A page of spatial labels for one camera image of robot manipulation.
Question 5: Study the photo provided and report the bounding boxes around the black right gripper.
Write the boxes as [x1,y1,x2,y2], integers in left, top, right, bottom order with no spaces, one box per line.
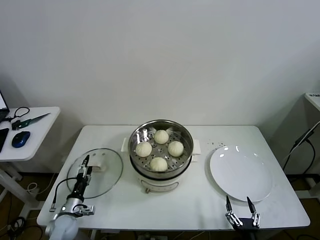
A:
[224,195,261,235]

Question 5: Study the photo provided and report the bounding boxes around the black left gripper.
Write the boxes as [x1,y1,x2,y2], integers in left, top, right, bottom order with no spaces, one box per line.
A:
[71,154,94,199]

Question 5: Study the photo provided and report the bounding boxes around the round glass pot lid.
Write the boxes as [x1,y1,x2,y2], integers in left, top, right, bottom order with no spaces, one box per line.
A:
[66,148,124,200]

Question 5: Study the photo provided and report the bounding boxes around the white steamed baozi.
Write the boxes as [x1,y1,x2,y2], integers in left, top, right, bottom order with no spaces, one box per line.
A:
[135,141,153,158]
[149,156,168,173]
[153,129,170,145]
[167,140,185,158]

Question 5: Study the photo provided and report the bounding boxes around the steel steamer pot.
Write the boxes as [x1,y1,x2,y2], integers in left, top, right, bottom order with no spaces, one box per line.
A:
[120,137,202,195]

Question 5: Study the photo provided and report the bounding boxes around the perforated steel steamer basket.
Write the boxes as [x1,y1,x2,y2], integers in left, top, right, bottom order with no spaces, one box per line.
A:
[128,119,195,176]

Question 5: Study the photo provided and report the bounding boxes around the large white plate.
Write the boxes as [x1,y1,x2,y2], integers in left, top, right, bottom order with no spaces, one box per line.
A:
[209,145,273,203]

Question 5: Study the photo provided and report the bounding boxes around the white side table with legs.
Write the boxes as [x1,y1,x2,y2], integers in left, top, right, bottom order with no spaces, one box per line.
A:
[0,106,61,221]

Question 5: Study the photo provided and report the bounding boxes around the blue computer mouse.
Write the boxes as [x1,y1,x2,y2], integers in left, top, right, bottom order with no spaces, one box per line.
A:
[11,130,31,149]

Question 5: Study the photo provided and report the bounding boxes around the green pointed blade tool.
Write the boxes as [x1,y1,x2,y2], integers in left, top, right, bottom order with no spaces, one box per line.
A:
[11,112,52,131]

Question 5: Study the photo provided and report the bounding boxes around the black phone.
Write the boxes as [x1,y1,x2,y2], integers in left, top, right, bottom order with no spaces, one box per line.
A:
[0,128,10,154]

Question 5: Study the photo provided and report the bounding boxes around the black laptop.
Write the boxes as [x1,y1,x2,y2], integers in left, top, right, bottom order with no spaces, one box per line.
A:
[0,90,11,123]

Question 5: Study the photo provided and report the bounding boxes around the white table with label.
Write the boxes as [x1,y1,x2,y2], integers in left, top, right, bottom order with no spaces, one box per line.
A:
[303,91,320,112]

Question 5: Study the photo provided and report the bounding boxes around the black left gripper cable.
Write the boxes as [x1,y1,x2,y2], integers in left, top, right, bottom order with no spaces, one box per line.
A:
[49,177,78,213]

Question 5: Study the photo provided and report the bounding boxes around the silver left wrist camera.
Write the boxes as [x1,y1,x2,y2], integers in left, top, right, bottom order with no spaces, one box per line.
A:
[74,204,96,217]

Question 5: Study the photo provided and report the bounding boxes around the white floor cable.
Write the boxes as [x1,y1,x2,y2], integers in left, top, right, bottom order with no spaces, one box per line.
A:
[26,172,58,195]

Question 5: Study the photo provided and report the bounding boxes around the black floor cables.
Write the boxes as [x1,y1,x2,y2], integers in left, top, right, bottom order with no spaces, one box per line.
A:
[7,216,42,240]

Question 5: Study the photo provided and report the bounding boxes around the black looped cord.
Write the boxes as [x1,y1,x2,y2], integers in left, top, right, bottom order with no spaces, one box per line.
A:
[4,106,31,123]

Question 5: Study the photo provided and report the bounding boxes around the black power cable with adapter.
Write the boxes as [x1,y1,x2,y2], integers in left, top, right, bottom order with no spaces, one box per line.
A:
[282,124,316,176]

